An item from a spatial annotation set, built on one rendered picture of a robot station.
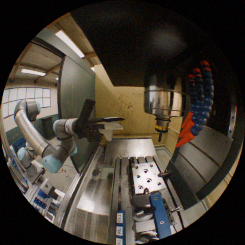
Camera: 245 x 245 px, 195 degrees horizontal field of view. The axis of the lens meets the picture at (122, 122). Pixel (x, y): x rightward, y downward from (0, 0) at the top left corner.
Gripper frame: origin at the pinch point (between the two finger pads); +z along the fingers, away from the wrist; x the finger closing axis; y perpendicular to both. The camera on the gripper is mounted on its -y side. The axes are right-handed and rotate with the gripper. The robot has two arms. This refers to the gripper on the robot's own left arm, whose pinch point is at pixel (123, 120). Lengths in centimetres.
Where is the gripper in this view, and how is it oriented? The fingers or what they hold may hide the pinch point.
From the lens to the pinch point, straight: 25.8
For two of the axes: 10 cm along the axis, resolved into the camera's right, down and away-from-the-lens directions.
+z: 10.0, -0.2, -0.7
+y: 0.4, 9.7, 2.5
